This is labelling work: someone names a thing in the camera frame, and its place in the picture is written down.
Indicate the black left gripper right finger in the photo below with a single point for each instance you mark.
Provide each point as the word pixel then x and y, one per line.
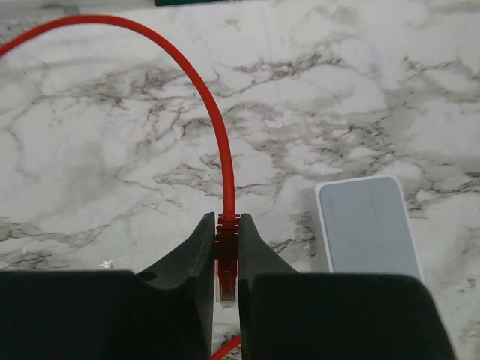
pixel 286 314

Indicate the white small router box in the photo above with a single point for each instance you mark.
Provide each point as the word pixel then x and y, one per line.
pixel 361 225

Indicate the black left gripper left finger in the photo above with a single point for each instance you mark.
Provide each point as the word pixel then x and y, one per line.
pixel 163 312

